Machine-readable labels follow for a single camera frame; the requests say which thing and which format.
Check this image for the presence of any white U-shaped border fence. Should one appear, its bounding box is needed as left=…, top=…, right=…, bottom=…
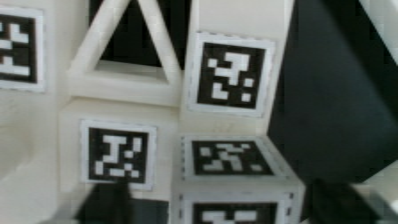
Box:
left=358, top=0, right=398, bottom=213

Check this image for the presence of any white chair back frame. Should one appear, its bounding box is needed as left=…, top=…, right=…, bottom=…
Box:
left=0, top=0, right=294, bottom=224

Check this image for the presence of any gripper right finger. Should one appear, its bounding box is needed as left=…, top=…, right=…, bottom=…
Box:
left=307, top=179, right=379, bottom=224

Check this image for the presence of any white cube nut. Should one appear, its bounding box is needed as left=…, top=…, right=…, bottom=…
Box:
left=168, top=135, right=305, bottom=224

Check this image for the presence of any white chair seat block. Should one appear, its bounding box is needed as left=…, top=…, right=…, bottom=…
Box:
left=58, top=98, right=177, bottom=200

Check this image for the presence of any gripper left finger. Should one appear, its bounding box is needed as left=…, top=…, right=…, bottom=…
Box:
left=74, top=183, right=168, bottom=224

